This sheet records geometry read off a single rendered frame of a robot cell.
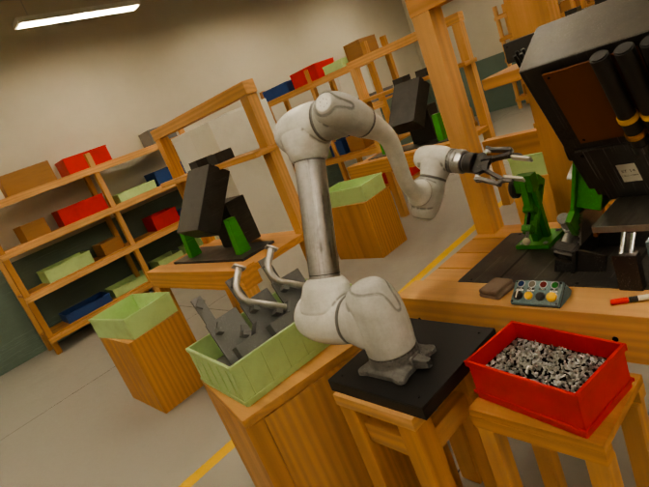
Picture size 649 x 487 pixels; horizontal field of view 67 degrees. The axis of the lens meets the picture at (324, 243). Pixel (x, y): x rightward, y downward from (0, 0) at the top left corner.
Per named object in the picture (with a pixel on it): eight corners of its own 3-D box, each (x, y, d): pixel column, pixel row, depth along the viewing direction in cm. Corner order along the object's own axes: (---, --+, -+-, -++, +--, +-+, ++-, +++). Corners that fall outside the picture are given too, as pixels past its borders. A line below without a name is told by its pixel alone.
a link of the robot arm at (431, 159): (462, 150, 187) (453, 184, 188) (427, 147, 198) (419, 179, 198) (448, 142, 179) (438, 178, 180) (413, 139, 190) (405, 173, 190)
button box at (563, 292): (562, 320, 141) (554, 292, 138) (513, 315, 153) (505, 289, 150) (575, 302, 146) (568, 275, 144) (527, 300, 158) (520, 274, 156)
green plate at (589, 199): (597, 227, 144) (603, 159, 135) (568, 222, 150) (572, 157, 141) (611, 212, 151) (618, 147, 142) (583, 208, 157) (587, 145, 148)
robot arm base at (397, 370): (413, 388, 132) (407, 372, 131) (356, 375, 149) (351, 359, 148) (449, 351, 143) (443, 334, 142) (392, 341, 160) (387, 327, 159)
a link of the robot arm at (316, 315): (340, 351, 144) (288, 348, 159) (372, 338, 157) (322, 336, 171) (306, 93, 145) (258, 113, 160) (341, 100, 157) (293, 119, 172)
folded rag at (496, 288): (498, 283, 168) (495, 275, 168) (518, 286, 161) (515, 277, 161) (479, 297, 164) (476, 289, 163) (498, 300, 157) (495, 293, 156)
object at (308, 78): (414, 198, 690) (359, 37, 631) (302, 214, 875) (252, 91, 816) (434, 185, 723) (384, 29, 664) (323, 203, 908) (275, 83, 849)
